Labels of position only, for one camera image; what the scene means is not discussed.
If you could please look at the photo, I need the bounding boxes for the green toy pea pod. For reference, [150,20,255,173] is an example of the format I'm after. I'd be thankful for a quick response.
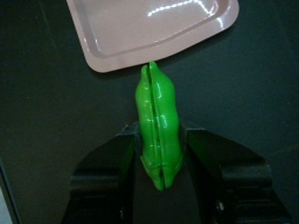
[135,60,184,193]

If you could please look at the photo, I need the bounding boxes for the pink square plastic plate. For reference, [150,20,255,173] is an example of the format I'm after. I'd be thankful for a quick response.
[65,0,240,74]

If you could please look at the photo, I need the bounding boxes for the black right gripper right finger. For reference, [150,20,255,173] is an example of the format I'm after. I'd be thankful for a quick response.
[179,120,295,224]

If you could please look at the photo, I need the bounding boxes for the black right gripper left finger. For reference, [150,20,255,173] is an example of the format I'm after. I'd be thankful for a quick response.
[60,122,143,224]

